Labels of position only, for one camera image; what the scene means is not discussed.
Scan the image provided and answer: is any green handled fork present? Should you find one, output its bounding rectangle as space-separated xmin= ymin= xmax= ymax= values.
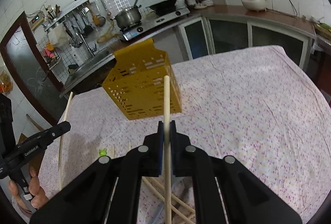
xmin=99 ymin=148 xmax=107 ymax=157

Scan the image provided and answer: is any long wooden chopstick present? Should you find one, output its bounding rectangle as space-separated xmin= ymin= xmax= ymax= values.
xmin=58 ymin=91 xmax=74 ymax=192

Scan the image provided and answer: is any steel kitchen sink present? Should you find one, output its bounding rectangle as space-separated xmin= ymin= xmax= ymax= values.
xmin=59 ymin=48 xmax=115 ymax=98

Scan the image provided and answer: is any person's left hand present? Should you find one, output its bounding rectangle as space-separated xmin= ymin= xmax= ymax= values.
xmin=8 ymin=167 xmax=49 ymax=216

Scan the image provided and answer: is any yellow perforated utensil holder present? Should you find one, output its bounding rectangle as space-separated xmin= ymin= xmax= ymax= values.
xmin=102 ymin=38 xmax=182 ymax=120

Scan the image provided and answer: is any steel cooking pot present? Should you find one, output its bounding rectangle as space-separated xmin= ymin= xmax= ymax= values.
xmin=114 ymin=0 xmax=142 ymax=29

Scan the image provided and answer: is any steel gas stove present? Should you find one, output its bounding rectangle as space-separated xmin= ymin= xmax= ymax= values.
xmin=120 ymin=7 xmax=190 ymax=42

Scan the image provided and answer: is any black wok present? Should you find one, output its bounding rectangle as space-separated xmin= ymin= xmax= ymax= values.
xmin=149 ymin=0 xmax=177 ymax=16

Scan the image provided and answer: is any white rice cooker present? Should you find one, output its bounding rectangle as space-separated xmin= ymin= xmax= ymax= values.
xmin=241 ymin=0 xmax=267 ymax=12

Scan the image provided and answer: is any wall utensil rack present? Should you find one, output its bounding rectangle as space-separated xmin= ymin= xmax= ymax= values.
xmin=44 ymin=0 xmax=89 ymax=33

